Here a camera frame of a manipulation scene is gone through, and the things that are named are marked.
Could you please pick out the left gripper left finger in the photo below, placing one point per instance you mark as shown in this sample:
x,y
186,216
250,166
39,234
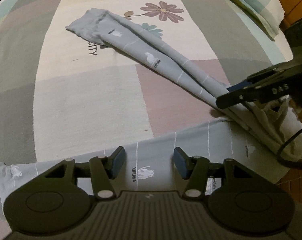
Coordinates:
x,y
104,169

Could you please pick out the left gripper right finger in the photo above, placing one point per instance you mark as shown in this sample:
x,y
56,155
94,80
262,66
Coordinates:
x,y
194,170

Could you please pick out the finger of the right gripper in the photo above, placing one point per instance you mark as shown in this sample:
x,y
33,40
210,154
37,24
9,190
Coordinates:
x,y
235,97
238,86

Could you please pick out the grey patterned pyjama trousers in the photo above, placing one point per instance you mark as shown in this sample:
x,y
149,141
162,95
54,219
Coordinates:
x,y
166,62

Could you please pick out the checked patchwork bed sheet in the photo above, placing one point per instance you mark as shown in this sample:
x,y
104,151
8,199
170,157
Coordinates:
x,y
198,29

